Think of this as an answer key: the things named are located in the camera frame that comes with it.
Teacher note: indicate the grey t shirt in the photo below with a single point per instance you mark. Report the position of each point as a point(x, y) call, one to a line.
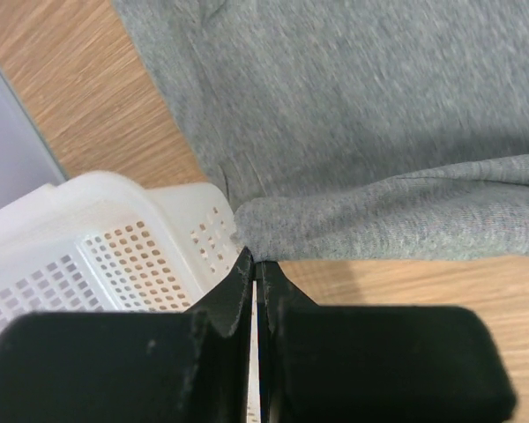
point(352, 129)

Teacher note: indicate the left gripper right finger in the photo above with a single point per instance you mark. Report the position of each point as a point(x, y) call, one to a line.
point(374, 363)

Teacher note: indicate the white plastic basket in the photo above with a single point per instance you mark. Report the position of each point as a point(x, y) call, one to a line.
point(101, 243)

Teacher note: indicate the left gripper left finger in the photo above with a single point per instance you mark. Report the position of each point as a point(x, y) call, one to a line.
point(133, 366)

